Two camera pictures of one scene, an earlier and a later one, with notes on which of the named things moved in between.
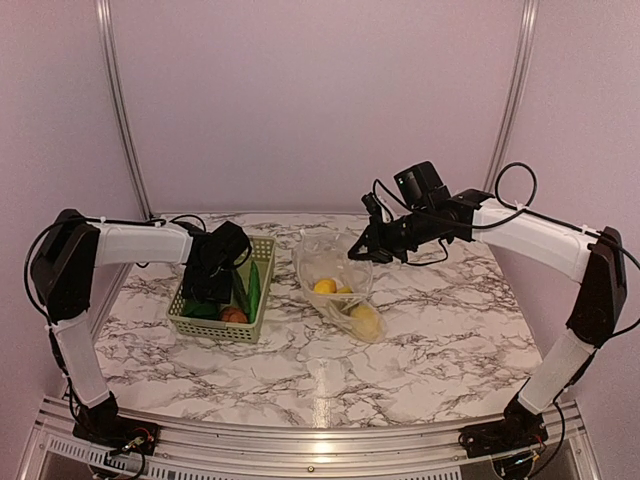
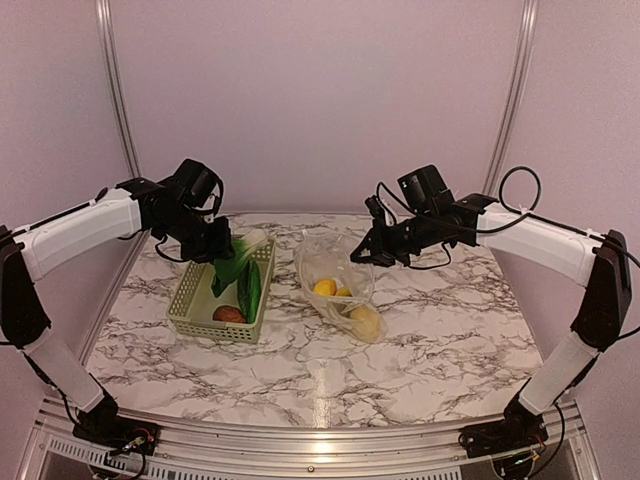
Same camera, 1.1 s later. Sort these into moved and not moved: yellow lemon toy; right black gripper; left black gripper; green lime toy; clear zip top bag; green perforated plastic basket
Moved: left black gripper; green lime toy
Not moved: yellow lemon toy; right black gripper; clear zip top bag; green perforated plastic basket
